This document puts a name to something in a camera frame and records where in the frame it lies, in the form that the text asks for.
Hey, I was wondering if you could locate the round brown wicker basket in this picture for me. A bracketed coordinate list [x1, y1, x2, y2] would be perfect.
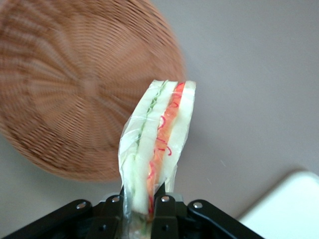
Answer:
[0, 0, 187, 184]

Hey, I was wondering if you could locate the cream plastic tray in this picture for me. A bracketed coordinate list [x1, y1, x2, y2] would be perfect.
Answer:
[236, 170, 319, 239]

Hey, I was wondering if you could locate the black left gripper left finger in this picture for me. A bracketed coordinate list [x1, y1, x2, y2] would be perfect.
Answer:
[1, 189, 125, 239]

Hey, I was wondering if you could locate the plastic-wrapped sandwich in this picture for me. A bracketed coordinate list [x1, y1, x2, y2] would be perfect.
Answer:
[118, 79, 197, 239]

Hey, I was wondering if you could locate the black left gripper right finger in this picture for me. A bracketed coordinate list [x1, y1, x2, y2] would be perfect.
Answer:
[150, 183, 265, 239]

